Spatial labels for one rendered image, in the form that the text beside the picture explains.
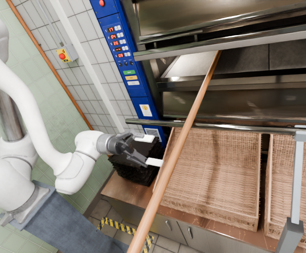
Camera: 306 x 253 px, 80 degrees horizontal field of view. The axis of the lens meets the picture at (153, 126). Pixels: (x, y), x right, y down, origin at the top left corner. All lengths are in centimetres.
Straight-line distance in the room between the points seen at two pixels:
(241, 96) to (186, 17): 50
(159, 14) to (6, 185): 104
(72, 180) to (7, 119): 44
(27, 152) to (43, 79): 74
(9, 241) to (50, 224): 67
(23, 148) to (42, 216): 35
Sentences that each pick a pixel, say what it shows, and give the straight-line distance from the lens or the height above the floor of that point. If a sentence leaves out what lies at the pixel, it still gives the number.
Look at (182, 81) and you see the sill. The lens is 112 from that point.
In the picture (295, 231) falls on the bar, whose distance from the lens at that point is 80.
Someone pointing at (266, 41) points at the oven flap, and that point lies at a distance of 83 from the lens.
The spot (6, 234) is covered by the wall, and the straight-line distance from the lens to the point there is 180.
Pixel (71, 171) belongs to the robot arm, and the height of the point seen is 121.
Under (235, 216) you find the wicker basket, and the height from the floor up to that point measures 70.
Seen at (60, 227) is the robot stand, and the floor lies 79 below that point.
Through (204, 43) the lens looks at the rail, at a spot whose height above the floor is 142.
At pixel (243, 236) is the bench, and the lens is 116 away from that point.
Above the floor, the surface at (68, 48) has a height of 149.
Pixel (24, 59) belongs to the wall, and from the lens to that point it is 166.
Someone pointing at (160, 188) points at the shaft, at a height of 120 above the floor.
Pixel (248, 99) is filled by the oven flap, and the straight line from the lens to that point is 113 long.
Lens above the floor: 167
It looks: 37 degrees down
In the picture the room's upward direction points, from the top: 20 degrees counter-clockwise
